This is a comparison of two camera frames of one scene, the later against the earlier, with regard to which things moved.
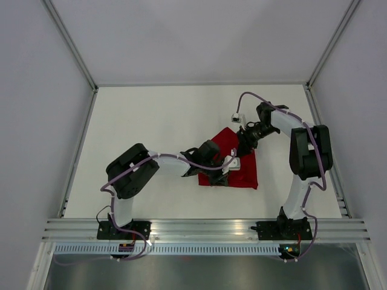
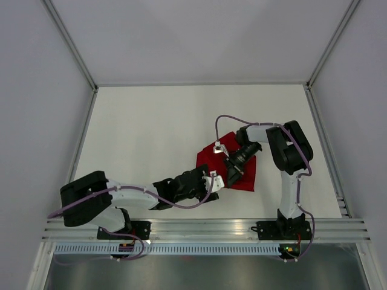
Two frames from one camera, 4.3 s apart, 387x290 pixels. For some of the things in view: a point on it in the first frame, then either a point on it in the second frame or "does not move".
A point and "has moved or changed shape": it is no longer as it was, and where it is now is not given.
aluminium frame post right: x=348 y=14 does not move
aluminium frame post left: x=70 y=40 does not move
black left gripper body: x=211 y=164 to x=199 y=191
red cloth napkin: x=245 y=177 has moved or changed shape
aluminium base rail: x=201 y=229 does not move
